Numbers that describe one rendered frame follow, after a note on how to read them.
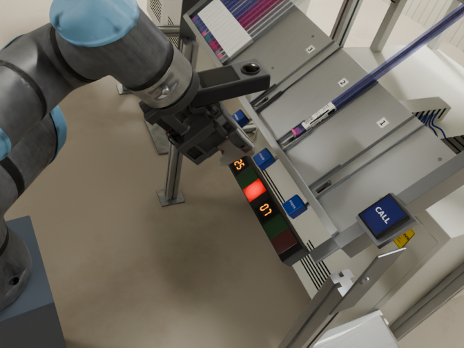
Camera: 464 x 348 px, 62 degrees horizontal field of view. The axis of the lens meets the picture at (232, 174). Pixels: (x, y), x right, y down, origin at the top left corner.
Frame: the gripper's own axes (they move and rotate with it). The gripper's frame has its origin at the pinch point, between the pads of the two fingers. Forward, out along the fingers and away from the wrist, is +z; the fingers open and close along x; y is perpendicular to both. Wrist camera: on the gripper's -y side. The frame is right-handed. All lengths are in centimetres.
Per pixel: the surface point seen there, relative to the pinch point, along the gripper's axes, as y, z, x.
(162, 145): 40, 61, -78
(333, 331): 13, 45, 22
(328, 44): -21.3, 4.6, -12.0
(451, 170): -20.2, 3.7, 20.6
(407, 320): -1, 82, 23
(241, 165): 4.2, 5.8, -2.7
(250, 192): 5.2, 5.8, 3.4
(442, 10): -163, 228, -174
